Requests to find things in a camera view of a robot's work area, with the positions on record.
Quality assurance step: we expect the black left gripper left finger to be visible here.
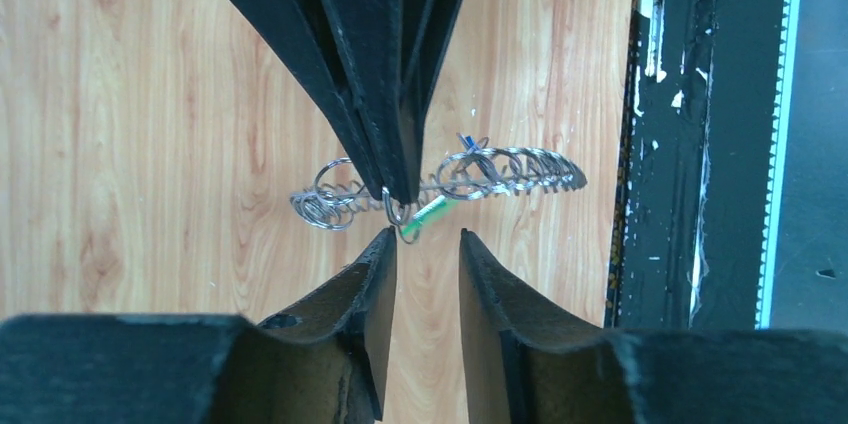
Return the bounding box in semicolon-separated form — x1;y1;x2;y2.
1;228;397;423

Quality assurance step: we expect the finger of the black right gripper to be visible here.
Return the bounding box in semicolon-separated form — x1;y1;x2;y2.
229;0;383;199
321;0;462;204

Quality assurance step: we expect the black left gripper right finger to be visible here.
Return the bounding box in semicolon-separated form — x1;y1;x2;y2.
459;230;847;423

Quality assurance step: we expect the green key tag with key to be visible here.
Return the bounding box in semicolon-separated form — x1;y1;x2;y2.
401;196;459;244

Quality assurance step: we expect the blue key tag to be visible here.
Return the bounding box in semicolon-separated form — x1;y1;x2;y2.
457;134;478;152

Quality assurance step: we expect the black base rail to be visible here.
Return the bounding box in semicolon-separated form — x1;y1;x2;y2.
604;0;783;329

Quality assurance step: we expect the white slotted cable duct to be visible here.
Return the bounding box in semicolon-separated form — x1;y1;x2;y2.
755;0;801;329

